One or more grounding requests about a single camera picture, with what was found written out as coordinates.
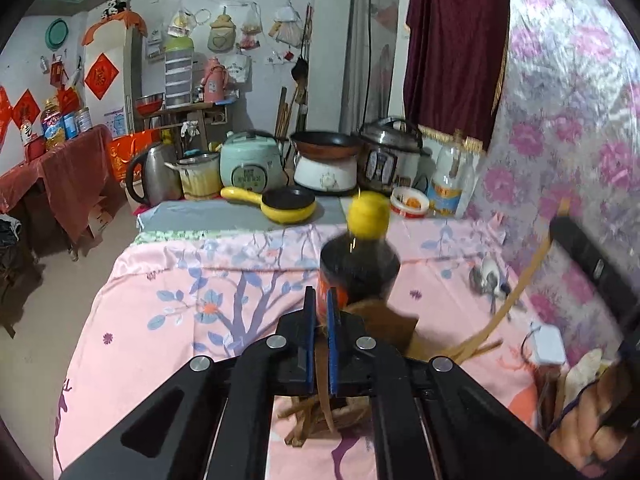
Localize grey blue cloth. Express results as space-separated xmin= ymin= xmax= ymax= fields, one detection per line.
xmin=135 ymin=195 xmax=351 ymax=235

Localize red gift bag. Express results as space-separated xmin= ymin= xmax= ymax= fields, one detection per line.
xmin=107 ymin=129 xmax=163 ymax=183

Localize cardboard box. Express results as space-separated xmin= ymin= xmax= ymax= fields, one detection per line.
xmin=87 ymin=195 xmax=113 ymax=238

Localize metal spoons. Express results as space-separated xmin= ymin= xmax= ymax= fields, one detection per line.
xmin=468 ymin=255 xmax=513 ymax=311

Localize pink printed tablecloth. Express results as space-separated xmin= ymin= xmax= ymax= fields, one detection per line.
xmin=52 ymin=207 xmax=571 ymax=480

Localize blue cable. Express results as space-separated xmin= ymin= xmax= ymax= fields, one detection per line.
xmin=545 ymin=380 xmax=608 ymax=433

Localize white cooker with black pan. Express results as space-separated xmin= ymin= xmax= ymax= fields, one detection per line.
xmin=290 ymin=131 xmax=362 ymax=195

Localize wooden chopstick holder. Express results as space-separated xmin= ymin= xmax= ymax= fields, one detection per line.
xmin=345 ymin=301 xmax=453 ymax=363

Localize dark soy sauce bottle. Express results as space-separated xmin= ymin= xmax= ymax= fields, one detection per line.
xmin=319 ymin=190 xmax=402 ymax=311

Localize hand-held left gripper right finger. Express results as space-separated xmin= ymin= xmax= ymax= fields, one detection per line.
xmin=327 ymin=290 xmax=583 ymax=480

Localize pile of grey clothes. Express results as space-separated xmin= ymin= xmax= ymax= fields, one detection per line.
xmin=0 ymin=214 xmax=23 ymax=251

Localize light green rice cooker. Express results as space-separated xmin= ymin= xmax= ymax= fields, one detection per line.
xmin=220 ymin=130 xmax=285 ymax=193

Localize pink thermos flask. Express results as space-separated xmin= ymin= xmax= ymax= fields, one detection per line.
xmin=201 ymin=56 xmax=230 ymax=103

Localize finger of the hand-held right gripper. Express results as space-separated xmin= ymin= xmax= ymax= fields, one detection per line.
xmin=549 ymin=216 xmax=640 ymax=346

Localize red diamond paper poster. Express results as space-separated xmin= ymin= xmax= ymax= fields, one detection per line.
xmin=83 ymin=52 xmax=120 ymax=101
xmin=11 ymin=89 xmax=42 ymax=128

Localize green round plate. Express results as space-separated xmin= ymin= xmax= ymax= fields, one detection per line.
xmin=45 ymin=18 xmax=69 ymax=51

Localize steel electric kettle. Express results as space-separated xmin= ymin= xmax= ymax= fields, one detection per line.
xmin=125 ymin=141 xmax=183 ymax=206

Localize clear bag with red contents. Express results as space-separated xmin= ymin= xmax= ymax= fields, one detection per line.
xmin=239 ymin=2 xmax=263 ymax=51

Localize white power adapter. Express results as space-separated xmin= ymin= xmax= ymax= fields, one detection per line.
xmin=525 ymin=324 xmax=567 ymax=366

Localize clear plastic oil bottle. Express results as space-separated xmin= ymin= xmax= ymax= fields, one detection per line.
xmin=427 ymin=130 xmax=476 ymax=218

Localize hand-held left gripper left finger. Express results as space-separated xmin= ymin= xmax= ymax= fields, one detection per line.
xmin=59 ymin=286 xmax=317 ymax=480

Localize pale single wooden chopstick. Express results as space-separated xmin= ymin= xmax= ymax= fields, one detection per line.
xmin=447 ymin=199 xmax=571 ymax=363
xmin=318 ymin=327 xmax=338 ymax=433

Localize red metal bowl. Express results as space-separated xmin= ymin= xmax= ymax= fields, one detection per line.
xmin=134 ymin=92 xmax=166 ymax=116

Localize beige hanging pouch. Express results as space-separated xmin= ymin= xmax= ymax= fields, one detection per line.
xmin=207 ymin=7 xmax=236 ymax=53

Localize silver pressure cooker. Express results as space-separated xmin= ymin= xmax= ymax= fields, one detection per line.
xmin=356 ymin=117 xmax=431 ymax=196

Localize red cloth covered table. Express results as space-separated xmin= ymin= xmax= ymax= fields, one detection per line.
xmin=0 ymin=124 xmax=113 ymax=261

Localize white hanging plastic bag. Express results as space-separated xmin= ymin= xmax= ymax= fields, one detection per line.
xmin=270 ymin=0 xmax=306 ymax=46

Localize clear bag with yellow contents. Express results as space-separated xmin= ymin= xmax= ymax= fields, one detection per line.
xmin=167 ymin=0 xmax=196 ymax=36

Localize yellow frying pan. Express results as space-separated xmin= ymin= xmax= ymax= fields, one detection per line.
xmin=220 ymin=186 xmax=317 ymax=225

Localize red plastic bag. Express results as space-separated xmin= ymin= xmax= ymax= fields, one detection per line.
xmin=0 ymin=85 xmax=12 ymax=141

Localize white refrigerator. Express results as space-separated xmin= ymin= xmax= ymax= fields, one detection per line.
xmin=82 ymin=12 xmax=146 ymax=136

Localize white printed plastic bag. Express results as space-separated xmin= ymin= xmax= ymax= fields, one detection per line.
xmin=222 ymin=55 xmax=251 ymax=86

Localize yellow cooking oil jug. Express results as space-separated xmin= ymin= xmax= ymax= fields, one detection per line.
xmin=40 ymin=99 xmax=67 ymax=150

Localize cream lidded pot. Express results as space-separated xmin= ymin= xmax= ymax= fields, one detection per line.
xmin=172 ymin=152 xmax=223 ymax=201

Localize red and white bowl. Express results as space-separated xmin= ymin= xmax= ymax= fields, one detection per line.
xmin=390 ymin=186 xmax=431 ymax=218

